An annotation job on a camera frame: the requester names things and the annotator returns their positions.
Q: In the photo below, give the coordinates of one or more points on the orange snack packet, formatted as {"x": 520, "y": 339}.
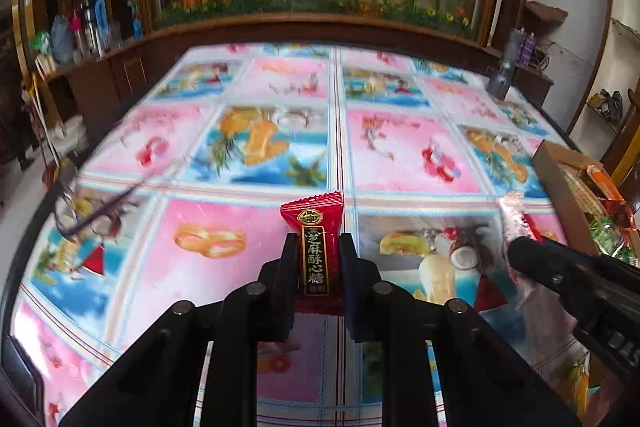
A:
{"x": 602, "y": 182}

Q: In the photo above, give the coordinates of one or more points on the pale blue plastic bag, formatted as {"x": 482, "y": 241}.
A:
{"x": 62, "y": 42}

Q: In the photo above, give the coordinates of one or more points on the blue white carton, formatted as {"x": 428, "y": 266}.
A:
{"x": 100, "y": 17}

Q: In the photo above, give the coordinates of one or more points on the red candy packet black label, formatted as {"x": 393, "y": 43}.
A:
{"x": 315, "y": 247}

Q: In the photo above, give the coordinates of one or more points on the shallow cardboard box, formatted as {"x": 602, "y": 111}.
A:
{"x": 555, "y": 177}

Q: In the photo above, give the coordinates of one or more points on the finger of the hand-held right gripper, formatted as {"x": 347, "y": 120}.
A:
{"x": 540, "y": 262}

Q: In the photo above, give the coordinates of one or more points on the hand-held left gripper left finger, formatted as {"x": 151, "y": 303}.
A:
{"x": 290, "y": 287}

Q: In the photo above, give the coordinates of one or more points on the small wall shelf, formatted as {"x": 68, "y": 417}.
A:
{"x": 607, "y": 104}

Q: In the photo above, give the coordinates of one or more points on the black-rimmed dining table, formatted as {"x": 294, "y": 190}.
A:
{"x": 22, "y": 372}

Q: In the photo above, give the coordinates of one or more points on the dark wooden cabinet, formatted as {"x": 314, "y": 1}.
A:
{"x": 130, "y": 67}

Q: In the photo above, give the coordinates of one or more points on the thin-framed eyeglasses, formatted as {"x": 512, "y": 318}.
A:
{"x": 67, "y": 214}

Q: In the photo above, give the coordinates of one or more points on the green plastic bag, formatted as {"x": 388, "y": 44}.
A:
{"x": 40, "y": 43}

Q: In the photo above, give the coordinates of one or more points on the green-ended cracker packet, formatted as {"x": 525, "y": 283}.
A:
{"x": 580, "y": 194}

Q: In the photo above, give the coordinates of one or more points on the red gold-print snack packet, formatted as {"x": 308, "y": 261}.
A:
{"x": 620, "y": 209}

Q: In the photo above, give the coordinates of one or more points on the shiny red silver packet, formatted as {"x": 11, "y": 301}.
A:
{"x": 515, "y": 214}

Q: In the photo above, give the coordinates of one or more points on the purple bottle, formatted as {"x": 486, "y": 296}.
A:
{"x": 523, "y": 49}
{"x": 532, "y": 51}

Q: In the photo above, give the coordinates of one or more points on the blue bottle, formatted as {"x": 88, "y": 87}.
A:
{"x": 136, "y": 27}

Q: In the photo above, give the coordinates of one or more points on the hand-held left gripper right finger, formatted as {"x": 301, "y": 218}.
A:
{"x": 350, "y": 292}

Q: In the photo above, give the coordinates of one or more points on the grey flashlight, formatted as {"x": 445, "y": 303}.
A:
{"x": 502, "y": 72}

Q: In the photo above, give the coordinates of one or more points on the green snack packet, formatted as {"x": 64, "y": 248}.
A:
{"x": 607, "y": 237}

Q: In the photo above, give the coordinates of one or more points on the red-capped bottle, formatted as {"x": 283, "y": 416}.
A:
{"x": 76, "y": 29}

